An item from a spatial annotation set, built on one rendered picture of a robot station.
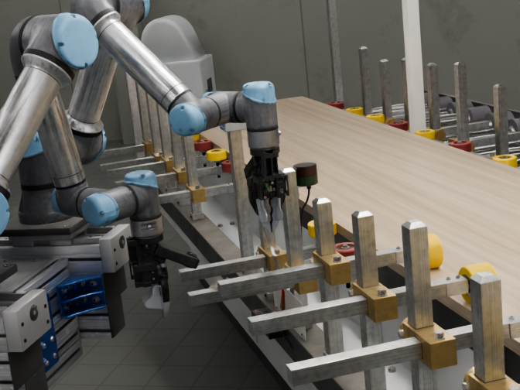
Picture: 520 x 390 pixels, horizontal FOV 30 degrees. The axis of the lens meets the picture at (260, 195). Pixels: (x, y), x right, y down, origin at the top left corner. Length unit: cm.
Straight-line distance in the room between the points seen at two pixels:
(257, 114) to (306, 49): 690
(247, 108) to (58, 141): 44
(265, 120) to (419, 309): 69
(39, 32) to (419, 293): 96
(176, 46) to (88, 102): 611
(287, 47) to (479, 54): 175
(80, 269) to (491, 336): 128
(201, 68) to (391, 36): 176
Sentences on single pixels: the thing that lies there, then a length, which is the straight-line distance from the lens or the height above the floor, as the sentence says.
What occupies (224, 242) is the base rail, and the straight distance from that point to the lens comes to 335.
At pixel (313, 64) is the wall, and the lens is 914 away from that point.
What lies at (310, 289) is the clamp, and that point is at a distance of 243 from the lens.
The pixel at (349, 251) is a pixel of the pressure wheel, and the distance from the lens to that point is 245.
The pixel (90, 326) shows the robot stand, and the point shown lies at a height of 76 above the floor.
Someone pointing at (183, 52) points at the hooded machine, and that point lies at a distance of 864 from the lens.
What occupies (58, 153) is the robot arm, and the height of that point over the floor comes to 125.
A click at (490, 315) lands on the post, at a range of 153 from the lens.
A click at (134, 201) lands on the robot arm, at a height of 113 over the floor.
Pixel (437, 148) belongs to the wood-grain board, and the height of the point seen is 90.
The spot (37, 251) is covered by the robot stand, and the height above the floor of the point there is 97.
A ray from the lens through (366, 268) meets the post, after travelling 198.
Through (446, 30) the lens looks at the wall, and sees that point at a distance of 895.
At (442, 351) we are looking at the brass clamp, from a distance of 173.
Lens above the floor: 164
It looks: 14 degrees down
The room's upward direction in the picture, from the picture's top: 6 degrees counter-clockwise
